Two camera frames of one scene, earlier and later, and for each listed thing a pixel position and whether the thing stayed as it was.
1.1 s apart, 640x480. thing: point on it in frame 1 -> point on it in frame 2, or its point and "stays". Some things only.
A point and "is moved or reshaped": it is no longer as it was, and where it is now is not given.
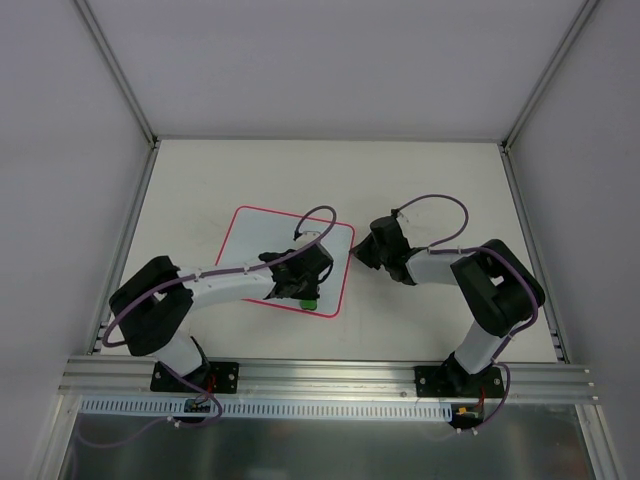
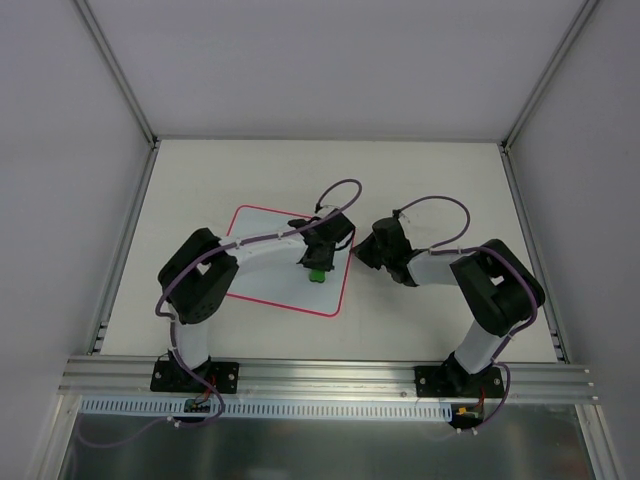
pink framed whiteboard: [254, 232] stays
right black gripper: [373, 247] stays
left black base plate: [226, 379] stays
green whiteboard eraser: [308, 303] is moved or reshaped
